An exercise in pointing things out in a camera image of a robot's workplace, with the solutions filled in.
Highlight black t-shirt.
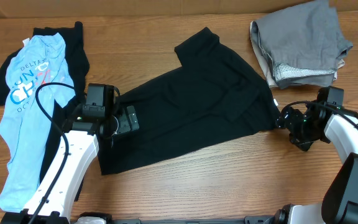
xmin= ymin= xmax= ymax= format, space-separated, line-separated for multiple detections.
xmin=99 ymin=28 xmax=280 ymax=175

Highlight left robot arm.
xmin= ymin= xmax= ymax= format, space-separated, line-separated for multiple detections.
xmin=1 ymin=83 xmax=138 ymax=224

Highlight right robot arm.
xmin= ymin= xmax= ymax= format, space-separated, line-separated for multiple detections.
xmin=269 ymin=86 xmax=358 ymax=224

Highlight black garment on left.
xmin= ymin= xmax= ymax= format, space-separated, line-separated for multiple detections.
xmin=0 ymin=21 xmax=91 ymax=202

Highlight folded grey shorts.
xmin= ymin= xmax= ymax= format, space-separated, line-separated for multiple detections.
xmin=249 ymin=0 xmax=354 ymax=90

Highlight light blue printed t-shirt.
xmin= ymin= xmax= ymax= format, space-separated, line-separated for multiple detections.
xmin=0 ymin=34 xmax=75 ymax=212

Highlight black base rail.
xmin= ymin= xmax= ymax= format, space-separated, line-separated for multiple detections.
xmin=106 ymin=215 xmax=285 ymax=224

